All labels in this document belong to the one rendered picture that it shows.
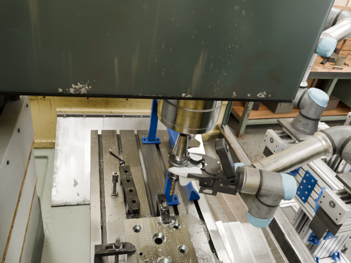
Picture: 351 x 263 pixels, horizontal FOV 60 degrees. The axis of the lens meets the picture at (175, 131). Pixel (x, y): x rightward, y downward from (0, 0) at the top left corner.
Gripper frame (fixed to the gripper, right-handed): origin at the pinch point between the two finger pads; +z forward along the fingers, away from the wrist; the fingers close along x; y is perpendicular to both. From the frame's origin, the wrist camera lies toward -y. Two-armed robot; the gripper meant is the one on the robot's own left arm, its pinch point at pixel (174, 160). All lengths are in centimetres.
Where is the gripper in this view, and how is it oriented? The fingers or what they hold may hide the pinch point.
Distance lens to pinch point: 86.8
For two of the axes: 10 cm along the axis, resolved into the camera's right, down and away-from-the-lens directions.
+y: -1.6, 8.2, 5.6
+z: -9.8, -1.8, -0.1
